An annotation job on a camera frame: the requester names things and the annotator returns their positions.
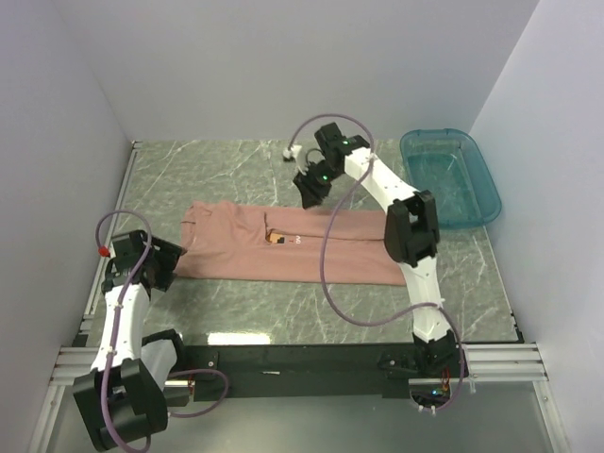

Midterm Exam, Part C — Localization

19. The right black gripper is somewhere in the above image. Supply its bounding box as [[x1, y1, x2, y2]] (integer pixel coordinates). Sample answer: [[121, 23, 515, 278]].
[[293, 160, 342, 211]]

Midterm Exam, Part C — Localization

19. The pink printed t shirt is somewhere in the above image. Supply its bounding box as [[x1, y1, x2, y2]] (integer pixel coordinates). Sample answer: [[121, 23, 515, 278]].
[[176, 201, 405, 286]]

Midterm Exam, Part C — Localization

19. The teal plastic basin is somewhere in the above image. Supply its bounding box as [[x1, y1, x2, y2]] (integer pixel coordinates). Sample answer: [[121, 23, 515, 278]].
[[399, 128, 502, 230]]

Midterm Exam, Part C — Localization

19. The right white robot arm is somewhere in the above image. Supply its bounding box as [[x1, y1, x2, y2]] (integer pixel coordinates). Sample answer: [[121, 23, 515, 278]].
[[283, 123, 464, 377]]

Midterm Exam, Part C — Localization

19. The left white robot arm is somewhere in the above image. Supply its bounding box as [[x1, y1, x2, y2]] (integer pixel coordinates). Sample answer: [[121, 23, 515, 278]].
[[73, 229, 189, 452]]

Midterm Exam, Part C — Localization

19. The black base beam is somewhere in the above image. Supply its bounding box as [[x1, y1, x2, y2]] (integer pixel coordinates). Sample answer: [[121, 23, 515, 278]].
[[180, 343, 468, 401]]

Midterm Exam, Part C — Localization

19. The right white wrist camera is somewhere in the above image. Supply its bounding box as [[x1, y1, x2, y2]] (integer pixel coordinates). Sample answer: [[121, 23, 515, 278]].
[[282, 144, 310, 175]]

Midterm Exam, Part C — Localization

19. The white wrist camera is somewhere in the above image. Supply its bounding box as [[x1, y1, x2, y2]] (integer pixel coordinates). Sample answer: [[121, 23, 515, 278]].
[[282, 144, 310, 175], [97, 244, 114, 259]]

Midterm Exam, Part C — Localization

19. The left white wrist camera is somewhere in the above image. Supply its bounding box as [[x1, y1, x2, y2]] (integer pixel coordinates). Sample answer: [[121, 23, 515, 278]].
[[97, 244, 114, 259]]

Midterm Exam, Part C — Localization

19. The aluminium frame rail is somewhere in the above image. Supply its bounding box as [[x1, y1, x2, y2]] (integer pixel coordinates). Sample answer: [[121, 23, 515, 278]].
[[49, 344, 548, 386]]

